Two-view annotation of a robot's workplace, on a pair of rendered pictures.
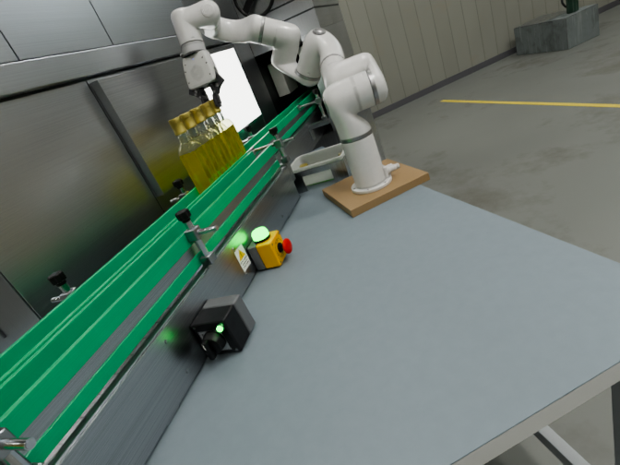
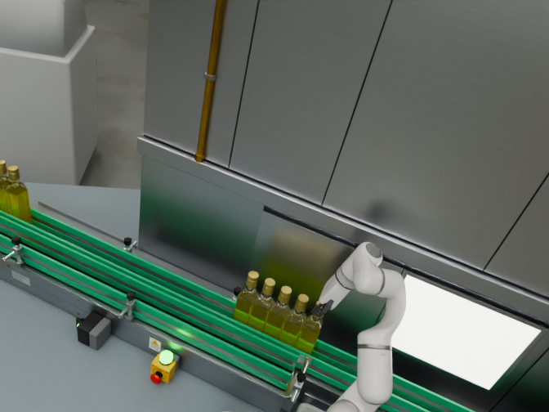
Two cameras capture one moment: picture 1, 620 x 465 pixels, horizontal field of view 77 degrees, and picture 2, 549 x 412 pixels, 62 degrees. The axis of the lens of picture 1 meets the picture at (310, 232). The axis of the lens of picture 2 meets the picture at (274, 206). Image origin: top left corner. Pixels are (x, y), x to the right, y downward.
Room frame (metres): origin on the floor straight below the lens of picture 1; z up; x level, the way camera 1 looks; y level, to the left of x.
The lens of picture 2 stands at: (0.95, -0.79, 2.18)
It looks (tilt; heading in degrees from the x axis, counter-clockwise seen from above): 36 degrees down; 78
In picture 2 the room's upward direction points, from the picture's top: 15 degrees clockwise
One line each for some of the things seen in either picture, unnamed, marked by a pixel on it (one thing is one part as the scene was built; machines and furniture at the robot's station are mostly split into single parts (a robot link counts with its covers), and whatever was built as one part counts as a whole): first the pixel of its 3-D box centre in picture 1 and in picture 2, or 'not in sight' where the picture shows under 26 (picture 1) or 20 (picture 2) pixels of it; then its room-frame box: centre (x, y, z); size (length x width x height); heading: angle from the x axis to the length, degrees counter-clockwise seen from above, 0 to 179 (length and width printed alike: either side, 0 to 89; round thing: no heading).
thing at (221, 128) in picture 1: (228, 155); (290, 333); (1.31, 0.15, 0.99); 0.06 x 0.06 x 0.21; 65
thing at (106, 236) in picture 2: not in sight; (129, 261); (0.72, 0.53, 0.84); 0.95 x 0.09 x 0.11; 156
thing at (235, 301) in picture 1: (224, 325); (94, 330); (0.66, 0.23, 0.79); 0.08 x 0.08 x 0.08; 66
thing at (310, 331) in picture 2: (234, 149); (307, 339); (1.36, 0.13, 0.99); 0.06 x 0.06 x 0.21; 67
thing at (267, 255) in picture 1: (268, 250); (164, 366); (0.92, 0.12, 0.79); 0.07 x 0.07 x 0.07; 66
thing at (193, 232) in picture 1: (205, 235); (126, 311); (0.77, 0.20, 0.94); 0.07 x 0.04 x 0.13; 66
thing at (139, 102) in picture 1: (203, 104); (379, 301); (1.57, 0.18, 1.15); 0.90 x 0.03 x 0.34; 156
